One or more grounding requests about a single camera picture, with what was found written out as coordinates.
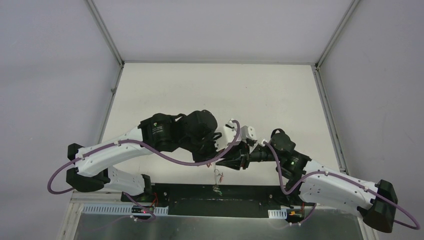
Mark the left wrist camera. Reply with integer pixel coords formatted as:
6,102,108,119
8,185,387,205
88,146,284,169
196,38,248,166
217,118,241,150

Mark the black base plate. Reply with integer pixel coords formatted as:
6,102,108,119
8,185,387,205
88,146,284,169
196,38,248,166
133,183,313,218

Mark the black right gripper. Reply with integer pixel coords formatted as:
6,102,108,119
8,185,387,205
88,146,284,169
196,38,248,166
215,139,282,171

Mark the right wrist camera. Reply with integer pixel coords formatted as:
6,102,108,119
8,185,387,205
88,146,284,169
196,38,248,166
240,125,258,147

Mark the green key tag with key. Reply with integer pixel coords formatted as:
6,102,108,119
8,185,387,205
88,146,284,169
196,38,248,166
213,188,222,196

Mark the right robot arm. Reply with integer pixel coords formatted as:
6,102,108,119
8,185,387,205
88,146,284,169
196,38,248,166
217,126,398,233

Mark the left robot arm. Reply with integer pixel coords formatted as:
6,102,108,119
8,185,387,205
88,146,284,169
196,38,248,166
66,110,222,203

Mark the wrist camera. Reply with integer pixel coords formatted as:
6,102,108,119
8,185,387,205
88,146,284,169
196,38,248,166
240,125,258,147
217,118,241,150

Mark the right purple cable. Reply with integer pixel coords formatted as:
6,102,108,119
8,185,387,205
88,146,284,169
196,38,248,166
263,141,422,231

